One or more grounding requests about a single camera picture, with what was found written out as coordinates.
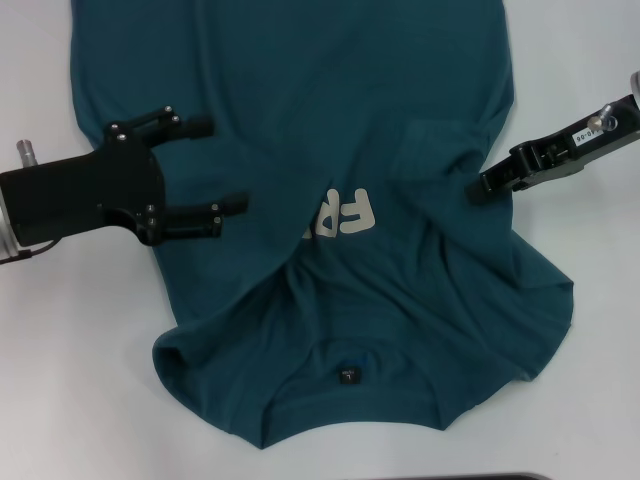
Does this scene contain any right arm cable with connector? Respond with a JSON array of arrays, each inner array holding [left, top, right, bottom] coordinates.
[[588, 102, 620, 132]]

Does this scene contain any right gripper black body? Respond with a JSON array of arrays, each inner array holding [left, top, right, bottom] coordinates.
[[514, 92, 640, 194]]

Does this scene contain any teal blue printed t-shirt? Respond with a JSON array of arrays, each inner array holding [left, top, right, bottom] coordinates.
[[68, 0, 574, 439]]

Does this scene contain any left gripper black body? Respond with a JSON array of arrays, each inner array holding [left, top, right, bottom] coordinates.
[[0, 123, 167, 247]]

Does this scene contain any arm cable with connector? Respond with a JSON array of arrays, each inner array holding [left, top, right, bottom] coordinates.
[[0, 139, 61, 265], [588, 102, 620, 132]]

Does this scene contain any left arm cable with connector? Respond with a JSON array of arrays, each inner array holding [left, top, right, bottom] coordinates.
[[0, 139, 61, 265]]

